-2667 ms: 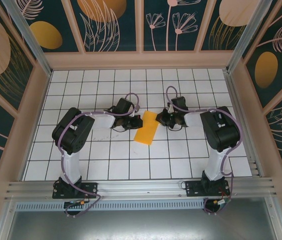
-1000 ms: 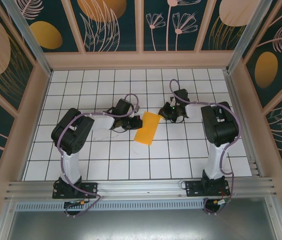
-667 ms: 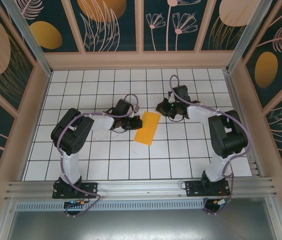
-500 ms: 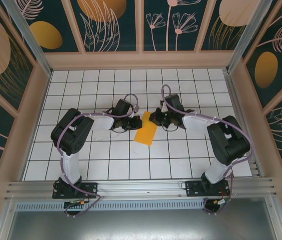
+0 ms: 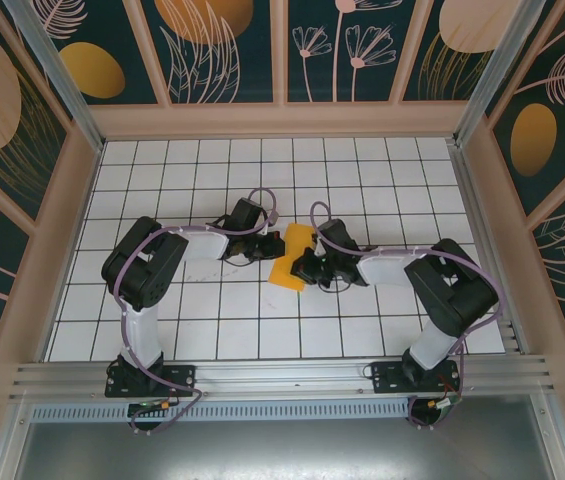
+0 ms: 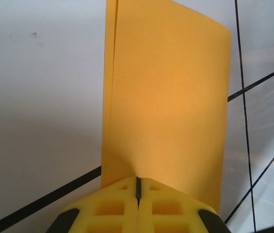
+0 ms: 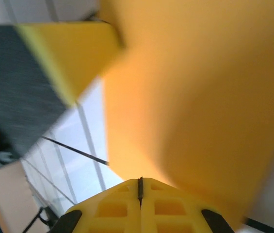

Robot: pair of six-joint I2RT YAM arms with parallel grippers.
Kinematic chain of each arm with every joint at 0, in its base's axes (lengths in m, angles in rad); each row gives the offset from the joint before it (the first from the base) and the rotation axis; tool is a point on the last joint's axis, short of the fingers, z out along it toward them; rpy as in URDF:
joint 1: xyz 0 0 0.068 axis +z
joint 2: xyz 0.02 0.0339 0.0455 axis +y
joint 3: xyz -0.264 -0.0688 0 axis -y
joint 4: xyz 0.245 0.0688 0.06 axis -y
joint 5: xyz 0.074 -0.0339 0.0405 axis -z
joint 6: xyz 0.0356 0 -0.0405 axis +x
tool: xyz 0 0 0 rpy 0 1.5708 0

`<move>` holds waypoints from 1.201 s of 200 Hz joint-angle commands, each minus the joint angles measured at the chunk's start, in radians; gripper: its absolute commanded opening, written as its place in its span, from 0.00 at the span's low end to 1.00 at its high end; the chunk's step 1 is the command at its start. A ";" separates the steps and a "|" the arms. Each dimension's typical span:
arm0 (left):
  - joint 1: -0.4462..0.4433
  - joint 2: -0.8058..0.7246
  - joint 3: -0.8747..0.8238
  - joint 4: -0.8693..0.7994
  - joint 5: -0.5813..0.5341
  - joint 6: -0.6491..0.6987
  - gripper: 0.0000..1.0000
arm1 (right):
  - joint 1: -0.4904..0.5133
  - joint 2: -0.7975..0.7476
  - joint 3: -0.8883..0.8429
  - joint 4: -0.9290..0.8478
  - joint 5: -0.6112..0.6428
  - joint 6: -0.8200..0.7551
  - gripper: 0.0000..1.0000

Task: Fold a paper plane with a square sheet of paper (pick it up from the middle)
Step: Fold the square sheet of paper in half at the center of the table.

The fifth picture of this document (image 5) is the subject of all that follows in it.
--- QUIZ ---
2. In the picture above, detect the orange paper sheet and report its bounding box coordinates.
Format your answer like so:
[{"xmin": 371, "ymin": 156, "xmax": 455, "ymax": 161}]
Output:
[{"xmin": 268, "ymin": 222, "xmax": 317, "ymax": 292}]

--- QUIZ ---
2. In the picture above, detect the grey metal sheet panel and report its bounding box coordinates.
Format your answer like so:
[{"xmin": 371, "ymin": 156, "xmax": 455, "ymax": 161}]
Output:
[{"xmin": 0, "ymin": 417, "xmax": 565, "ymax": 480}]

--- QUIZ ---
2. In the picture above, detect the small controller circuit board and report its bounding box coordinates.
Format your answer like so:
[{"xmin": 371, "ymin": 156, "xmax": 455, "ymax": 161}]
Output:
[
  {"xmin": 424, "ymin": 394, "xmax": 463, "ymax": 416},
  {"xmin": 126, "ymin": 397, "xmax": 183, "ymax": 419}
]

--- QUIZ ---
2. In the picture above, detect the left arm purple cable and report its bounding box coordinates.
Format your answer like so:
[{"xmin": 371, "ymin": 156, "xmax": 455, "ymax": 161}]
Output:
[{"xmin": 114, "ymin": 187, "xmax": 281, "ymax": 436}]

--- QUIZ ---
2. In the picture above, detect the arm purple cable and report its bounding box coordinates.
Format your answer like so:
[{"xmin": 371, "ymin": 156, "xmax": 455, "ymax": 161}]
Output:
[
  {"xmin": 114, "ymin": 187, "xmax": 281, "ymax": 436},
  {"xmin": 310, "ymin": 201, "xmax": 508, "ymax": 431}
]

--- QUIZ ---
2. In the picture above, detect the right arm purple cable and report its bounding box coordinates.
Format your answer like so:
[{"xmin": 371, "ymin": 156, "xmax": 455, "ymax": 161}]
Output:
[{"xmin": 310, "ymin": 201, "xmax": 508, "ymax": 431}]

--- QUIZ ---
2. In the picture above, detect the aluminium mounting rail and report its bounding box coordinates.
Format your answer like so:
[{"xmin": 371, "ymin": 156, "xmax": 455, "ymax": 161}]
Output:
[{"xmin": 9, "ymin": 354, "xmax": 558, "ymax": 401}]

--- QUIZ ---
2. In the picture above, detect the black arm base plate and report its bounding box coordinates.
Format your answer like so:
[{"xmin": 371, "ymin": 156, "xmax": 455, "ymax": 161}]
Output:
[
  {"xmin": 104, "ymin": 362, "xmax": 198, "ymax": 399},
  {"xmin": 369, "ymin": 359, "xmax": 463, "ymax": 396}
]

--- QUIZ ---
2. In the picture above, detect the grey slotted cable duct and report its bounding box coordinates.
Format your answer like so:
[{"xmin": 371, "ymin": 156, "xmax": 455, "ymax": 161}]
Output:
[{"xmin": 29, "ymin": 397, "xmax": 413, "ymax": 421}]

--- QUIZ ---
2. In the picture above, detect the aluminium side rail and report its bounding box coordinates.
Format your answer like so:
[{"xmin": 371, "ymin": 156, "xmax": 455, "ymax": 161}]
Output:
[{"xmin": 449, "ymin": 142, "xmax": 533, "ymax": 356}]

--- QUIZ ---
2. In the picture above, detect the aluminium frame post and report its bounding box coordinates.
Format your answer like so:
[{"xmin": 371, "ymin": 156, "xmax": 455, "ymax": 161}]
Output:
[
  {"xmin": 451, "ymin": 0, "xmax": 548, "ymax": 146},
  {"xmin": 1, "ymin": 0, "xmax": 106, "ymax": 154}
]

